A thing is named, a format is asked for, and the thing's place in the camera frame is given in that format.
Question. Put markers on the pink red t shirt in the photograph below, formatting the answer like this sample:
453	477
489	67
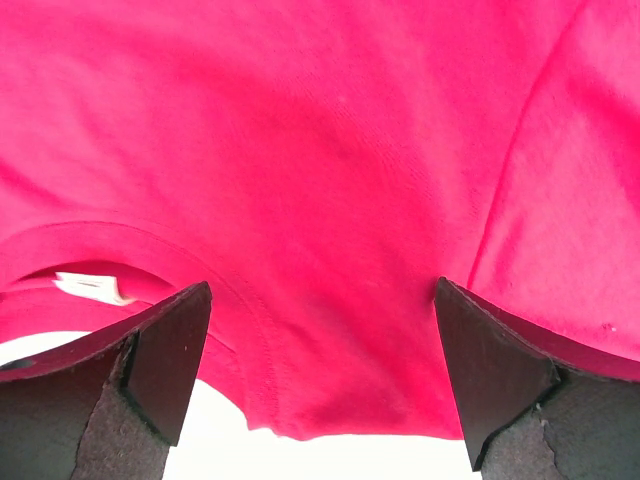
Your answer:
321	164

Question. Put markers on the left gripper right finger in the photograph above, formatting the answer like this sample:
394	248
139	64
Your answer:
534	404

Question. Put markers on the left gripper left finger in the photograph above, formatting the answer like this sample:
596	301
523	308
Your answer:
108	405

